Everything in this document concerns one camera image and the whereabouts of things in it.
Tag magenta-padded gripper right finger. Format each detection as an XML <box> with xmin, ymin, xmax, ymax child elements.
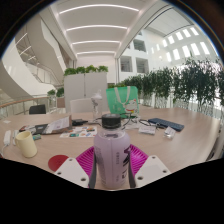
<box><xmin>128</xmin><ymin>143</ymin><xmax>172</xmax><ymax>189</ymax></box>

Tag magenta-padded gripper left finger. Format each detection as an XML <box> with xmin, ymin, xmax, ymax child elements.
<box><xmin>54</xmin><ymin>146</ymin><xmax>98</xmax><ymax>189</ymax></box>

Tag purple drink bottle black cap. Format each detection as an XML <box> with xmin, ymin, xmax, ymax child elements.
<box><xmin>93</xmin><ymin>113</ymin><xmax>132</xmax><ymax>190</ymax></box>

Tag flat round red coaster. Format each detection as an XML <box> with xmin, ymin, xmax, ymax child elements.
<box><xmin>47</xmin><ymin>154</ymin><xmax>70</xmax><ymax>172</ymax></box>

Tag colourful sticker sheet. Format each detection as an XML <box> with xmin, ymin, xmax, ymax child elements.
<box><xmin>59</xmin><ymin>125</ymin><xmax>98</xmax><ymax>139</ymax></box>

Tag white plastic packet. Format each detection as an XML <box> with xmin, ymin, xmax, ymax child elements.
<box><xmin>138</xmin><ymin>124</ymin><xmax>157</xmax><ymax>136</ymax></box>
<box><xmin>163</xmin><ymin>126</ymin><xmax>177</xmax><ymax>140</ymax></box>

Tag open printed booklet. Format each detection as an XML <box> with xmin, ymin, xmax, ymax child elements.
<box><xmin>43</xmin><ymin>115</ymin><xmax>73</xmax><ymax>135</ymax></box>

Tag dark blue flat case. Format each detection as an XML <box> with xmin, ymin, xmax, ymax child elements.
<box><xmin>147</xmin><ymin>117</ymin><xmax>185</xmax><ymax>132</ymax></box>

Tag small black device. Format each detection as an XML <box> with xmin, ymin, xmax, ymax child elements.
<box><xmin>71</xmin><ymin>118</ymin><xmax>88</xmax><ymax>127</ymax></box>

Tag pale yellow mug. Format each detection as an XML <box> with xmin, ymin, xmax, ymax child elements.
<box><xmin>14</xmin><ymin>130</ymin><xmax>38</xmax><ymax>159</ymax></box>

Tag black notebook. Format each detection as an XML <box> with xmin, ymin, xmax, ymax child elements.
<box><xmin>18</xmin><ymin>123</ymin><xmax>49</xmax><ymax>136</ymax></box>

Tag white chair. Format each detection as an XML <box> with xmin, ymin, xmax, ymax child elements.
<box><xmin>69</xmin><ymin>97</ymin><xmax>96</xmax><ymax>114</ymax></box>

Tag white computer mouse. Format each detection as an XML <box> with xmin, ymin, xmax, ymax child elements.
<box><xmin>12</xmin><ymin>129</ymin><xmax>20</xmax><ymax>146</ymax></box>

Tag black chair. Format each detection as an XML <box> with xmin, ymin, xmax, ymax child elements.
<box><xmin>28</xmin><ymin>104</ymin><xmax>47</xmax><ymax>115</ymax></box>

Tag clear shaker bottle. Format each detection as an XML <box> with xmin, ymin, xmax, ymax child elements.
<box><xmin>90</xmin><ymin>90</ymin><xmax>104</xmax><ymax>122</ymax></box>

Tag green tote bag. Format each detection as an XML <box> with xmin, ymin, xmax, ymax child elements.
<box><xmin>105</xmin><ymin>85</ymin><xmax>140</xmax><ymax>118</ymax></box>

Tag potted plants wooden planter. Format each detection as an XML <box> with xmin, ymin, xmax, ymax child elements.
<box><xmin>46</xmin><ymin>87</ymin><xmax>65</xmax><ymax>108</ymax></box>

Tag glass balcony railing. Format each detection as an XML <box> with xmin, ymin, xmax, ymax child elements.
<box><xmin>0</xmin><ymin>95</ymin><xmax>58</xmax><ymax>119</ymax></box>

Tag white cabinet with plants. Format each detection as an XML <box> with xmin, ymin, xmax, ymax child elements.
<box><xmin>63</xmin><ymin>64</ymin><xmax>110</xmax><ymax>114</ymax></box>

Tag green hedge plants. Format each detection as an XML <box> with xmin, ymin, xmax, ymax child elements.
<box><xmin>108</xmin><ymin>58</ymin><xmax>224</xmax><ymax>111</ymax></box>

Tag ceiling light strips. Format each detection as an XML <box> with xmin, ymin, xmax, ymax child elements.
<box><xmin>58</xmin><ymin>3</ymin><xmax>141</xmax><ymax>58</ymax></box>

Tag tangled black cables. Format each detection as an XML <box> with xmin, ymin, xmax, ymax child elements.
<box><xmin>121</xmin><ymin>114</ymin><xmax>166</xmax><ymax>131</ymax></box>

